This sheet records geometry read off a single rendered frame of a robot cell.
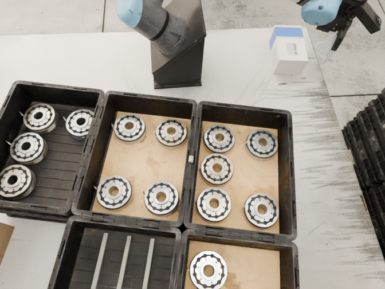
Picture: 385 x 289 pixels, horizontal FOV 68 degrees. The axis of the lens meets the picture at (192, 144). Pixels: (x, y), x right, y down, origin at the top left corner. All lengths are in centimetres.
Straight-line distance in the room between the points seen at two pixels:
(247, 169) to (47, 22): 219
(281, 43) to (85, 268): 111
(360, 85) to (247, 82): 136
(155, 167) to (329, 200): 63
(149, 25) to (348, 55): 192
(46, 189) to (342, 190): 101
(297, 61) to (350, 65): 132
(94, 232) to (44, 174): 25
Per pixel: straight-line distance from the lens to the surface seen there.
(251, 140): 95
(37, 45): 152
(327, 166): 119
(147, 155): 94
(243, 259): 88
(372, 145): 175
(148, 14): 101
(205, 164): 89
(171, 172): 91
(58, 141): 104
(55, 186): 98
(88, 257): 90
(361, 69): 261
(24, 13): 290
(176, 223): 77
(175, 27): 106
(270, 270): 90
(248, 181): 93
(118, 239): 89
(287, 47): 133
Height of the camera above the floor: 169
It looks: 65 degrees down
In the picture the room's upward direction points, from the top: 4 degrees clockwise
